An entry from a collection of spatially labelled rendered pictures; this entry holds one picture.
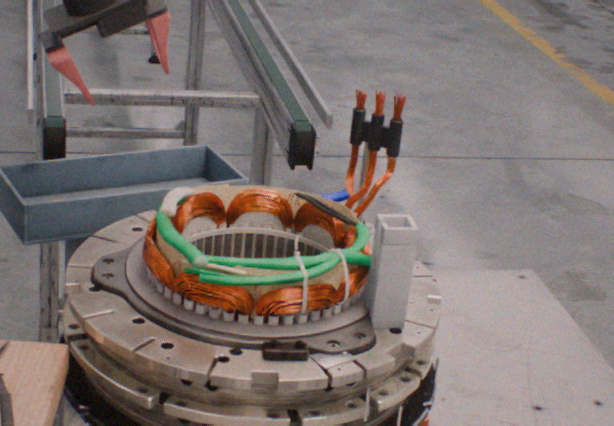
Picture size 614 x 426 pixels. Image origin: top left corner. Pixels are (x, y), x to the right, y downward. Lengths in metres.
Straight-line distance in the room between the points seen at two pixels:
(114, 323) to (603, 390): 0.80
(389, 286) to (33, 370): 0.28
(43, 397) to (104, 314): 0.09
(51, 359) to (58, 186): 0.41
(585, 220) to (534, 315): 2.40
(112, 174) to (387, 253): 0.49
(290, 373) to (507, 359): 0.73
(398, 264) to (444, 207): 3.08
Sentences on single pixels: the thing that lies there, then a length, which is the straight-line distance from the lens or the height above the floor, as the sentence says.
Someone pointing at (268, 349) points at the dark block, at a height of 1.10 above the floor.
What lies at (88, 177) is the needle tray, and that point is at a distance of 1.35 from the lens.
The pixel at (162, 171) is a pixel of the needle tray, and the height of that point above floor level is 1.04.
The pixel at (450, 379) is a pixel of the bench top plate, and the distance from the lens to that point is 1.54.
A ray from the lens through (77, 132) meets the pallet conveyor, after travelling 4.00.
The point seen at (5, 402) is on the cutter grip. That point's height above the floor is 1.10.
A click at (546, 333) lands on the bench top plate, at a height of 0.78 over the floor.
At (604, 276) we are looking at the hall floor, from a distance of 3.75.
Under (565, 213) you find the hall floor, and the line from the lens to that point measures 4.15.
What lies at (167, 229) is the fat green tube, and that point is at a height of 1.15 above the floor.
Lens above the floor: 1.57
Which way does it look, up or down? 24 degrees down
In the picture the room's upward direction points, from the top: 6 degrees clockwise
